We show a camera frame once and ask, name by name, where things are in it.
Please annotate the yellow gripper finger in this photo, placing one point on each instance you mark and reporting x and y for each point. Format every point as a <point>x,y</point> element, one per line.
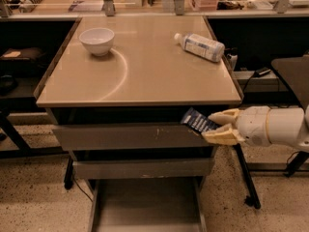
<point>225,117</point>
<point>225,135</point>

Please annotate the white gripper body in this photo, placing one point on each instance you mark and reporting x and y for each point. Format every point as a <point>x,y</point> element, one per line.
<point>253,126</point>

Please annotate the dark blue rxbar wrapper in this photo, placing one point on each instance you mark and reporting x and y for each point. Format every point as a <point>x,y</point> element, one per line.
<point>198,121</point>

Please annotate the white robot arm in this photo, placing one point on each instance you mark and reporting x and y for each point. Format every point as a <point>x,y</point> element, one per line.
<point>287,126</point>

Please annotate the grey top drawer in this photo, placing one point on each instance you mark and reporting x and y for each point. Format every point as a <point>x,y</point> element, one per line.
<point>127,136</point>

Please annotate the grey drawer cabinet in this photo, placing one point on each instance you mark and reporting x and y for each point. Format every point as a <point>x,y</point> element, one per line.
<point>144,78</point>

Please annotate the grey middle drawer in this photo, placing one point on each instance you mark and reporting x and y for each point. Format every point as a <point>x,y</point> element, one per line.
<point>144,168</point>

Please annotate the open grey bottom drawer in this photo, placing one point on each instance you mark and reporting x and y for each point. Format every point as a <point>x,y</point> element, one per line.
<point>147,205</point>

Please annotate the black power adapter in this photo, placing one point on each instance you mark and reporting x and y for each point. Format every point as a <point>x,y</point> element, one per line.
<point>262,72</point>

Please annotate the black table leg base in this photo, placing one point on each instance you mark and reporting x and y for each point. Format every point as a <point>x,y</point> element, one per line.
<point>252,199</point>

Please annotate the clear plastic water bottle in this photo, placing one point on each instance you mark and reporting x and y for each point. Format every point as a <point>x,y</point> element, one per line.
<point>201,46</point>

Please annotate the white ceramic bowl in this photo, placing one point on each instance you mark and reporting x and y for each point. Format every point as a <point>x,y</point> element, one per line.
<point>97,41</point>

